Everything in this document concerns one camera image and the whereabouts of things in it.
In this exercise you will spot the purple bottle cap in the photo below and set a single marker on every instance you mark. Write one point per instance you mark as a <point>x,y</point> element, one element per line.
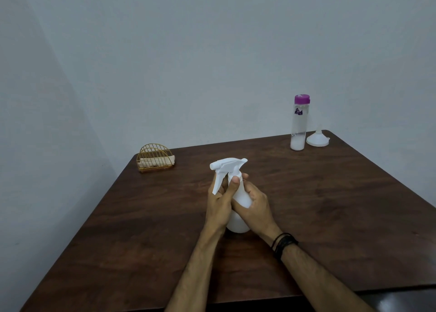
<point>302,99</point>

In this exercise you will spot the person's right forearm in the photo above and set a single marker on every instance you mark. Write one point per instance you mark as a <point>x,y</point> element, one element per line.
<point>320,281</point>

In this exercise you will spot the white translucent spray bottle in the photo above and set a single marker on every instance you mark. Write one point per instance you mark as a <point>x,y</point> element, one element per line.
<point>238,221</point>

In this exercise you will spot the person's right hand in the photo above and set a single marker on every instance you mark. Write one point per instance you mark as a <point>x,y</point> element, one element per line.
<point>255,213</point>

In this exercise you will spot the clear water bottle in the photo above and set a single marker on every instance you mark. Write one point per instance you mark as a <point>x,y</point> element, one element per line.
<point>298,128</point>

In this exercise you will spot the white plastic funnel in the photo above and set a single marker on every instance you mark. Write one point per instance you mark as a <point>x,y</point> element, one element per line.
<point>318,140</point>

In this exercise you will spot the white spray trigger head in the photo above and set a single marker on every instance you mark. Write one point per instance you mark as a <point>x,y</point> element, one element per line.
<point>226,165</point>

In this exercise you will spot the person's left forearm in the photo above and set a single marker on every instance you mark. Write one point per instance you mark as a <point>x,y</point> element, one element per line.
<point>194,274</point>

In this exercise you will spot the person's left hand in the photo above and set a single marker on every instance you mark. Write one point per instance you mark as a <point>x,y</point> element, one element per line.
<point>219,209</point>

